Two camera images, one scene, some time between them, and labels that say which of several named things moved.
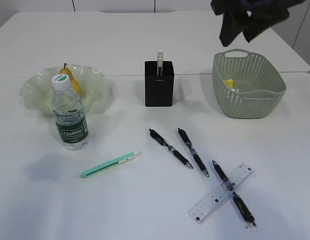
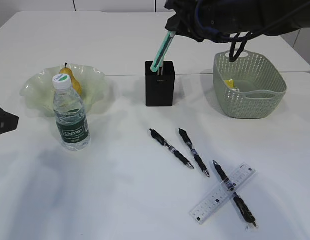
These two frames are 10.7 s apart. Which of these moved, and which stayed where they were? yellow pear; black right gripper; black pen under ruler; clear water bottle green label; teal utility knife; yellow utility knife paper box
Moved: teal utility knife; black right gripper
Stayed: yellow utility knife paper box; clear water bottle green label; yellow pear; black pen under ruler
